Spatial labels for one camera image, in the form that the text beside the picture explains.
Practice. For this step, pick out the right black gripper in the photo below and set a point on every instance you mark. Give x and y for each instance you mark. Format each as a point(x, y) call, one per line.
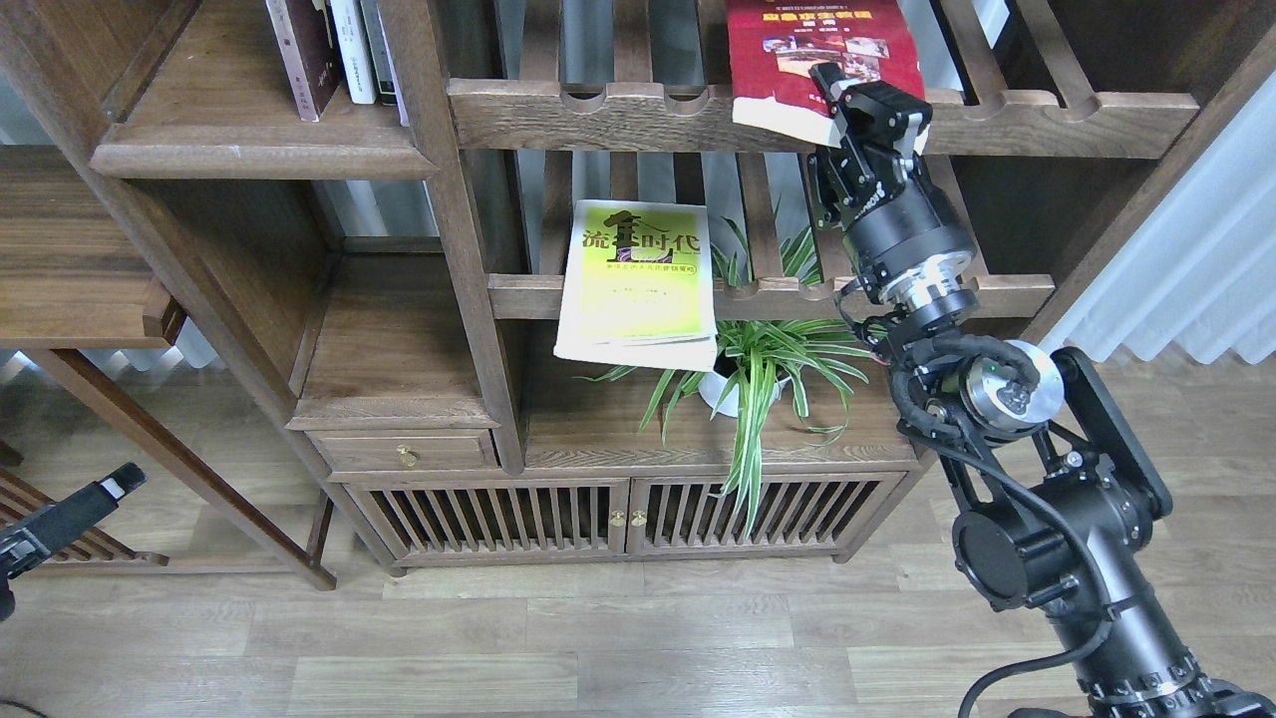
point(909, 244)

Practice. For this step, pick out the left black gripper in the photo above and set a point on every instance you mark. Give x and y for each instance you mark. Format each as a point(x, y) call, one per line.
point(57, 525)

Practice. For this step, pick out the red cover book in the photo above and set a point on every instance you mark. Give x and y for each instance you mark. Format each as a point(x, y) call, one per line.
point(774, 44)

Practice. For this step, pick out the dark maroon cover book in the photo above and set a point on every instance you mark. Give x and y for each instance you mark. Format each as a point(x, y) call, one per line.
point(305, 37)

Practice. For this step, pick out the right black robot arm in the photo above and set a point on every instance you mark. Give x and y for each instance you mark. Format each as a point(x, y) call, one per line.
point(1055, 493)

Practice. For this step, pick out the green spider plant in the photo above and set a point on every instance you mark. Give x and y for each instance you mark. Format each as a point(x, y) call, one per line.
point(748, 350)

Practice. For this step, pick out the yellow green cover book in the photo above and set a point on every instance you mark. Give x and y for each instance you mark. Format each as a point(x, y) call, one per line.
point(638, 287)

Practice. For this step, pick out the brass drawer knob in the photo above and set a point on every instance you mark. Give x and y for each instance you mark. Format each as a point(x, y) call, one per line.
point(407, 457)

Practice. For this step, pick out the white curtain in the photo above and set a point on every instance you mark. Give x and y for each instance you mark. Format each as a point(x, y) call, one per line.
point(1199, 274)

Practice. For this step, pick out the dark wooden bookshelf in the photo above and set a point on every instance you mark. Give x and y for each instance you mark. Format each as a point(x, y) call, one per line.
point(376, 286)

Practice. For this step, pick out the pale purple upright book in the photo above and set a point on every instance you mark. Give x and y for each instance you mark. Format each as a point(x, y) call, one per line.
point(403, 114)

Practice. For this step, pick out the dark upright book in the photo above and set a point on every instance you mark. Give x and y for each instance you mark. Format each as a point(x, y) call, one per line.
point(379, 52)

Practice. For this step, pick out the white upright book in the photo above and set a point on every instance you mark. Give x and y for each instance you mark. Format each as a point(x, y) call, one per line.
point(354, 49)

